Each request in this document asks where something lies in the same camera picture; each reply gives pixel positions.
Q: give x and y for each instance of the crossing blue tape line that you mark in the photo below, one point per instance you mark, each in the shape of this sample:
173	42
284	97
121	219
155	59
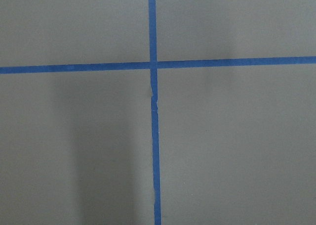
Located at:
159	65

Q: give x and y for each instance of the long blue tape line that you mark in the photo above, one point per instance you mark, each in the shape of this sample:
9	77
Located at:
154	109

